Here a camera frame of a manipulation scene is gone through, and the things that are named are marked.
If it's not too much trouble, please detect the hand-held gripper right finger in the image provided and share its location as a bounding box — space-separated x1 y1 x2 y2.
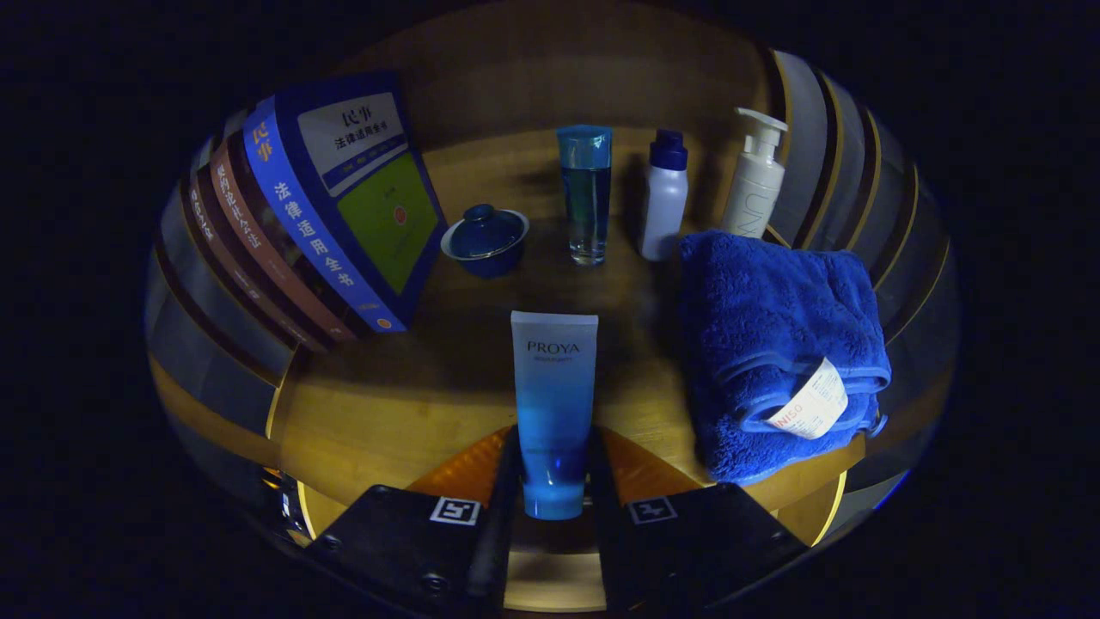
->
589 426 809 613

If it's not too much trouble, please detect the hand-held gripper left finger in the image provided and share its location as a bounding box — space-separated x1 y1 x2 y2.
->
296 426 523 616

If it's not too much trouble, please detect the blue cosmetic tube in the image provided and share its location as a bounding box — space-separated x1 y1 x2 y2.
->
510 310 600 522

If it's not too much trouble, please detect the wooden countertop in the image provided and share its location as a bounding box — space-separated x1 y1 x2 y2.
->
271 129 869 517

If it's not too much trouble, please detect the wooden cabinet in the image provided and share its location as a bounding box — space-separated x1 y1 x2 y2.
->
146 0 959 534

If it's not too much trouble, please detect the blue folded towel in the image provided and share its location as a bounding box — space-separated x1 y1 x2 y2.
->
679 230 893 485

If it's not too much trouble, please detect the blue lidded teacup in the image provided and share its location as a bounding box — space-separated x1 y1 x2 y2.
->
441 204 530 279

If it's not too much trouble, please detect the white bottle blue cap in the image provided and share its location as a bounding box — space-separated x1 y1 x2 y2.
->
639 129 689 261

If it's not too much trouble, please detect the teal glass bottle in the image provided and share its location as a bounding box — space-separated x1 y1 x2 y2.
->
556 125 614 267

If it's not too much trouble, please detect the thick blue book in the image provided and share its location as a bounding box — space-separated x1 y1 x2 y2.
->
241 70 448 334

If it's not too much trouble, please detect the reddish brown book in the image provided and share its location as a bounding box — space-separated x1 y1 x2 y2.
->
209 129 358 345

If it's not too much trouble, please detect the white pump bottle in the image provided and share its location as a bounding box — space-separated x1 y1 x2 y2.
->
720 107 789 239

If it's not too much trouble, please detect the dark brown book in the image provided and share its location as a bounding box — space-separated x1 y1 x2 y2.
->
187 159 332 355

